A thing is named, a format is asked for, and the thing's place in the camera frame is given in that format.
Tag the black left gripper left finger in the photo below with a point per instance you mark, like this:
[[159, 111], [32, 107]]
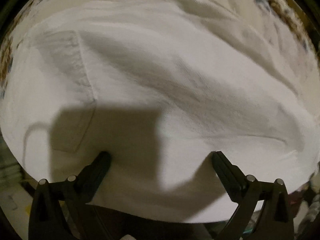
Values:
[[47, 220]]

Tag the white pants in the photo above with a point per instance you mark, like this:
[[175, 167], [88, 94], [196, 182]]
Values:
[[160, 84]]

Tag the floral bed blanket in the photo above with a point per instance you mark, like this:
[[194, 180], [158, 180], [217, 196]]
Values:
[[301, 17]]

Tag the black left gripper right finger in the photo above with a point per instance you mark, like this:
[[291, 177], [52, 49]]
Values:
[[275, 220]]

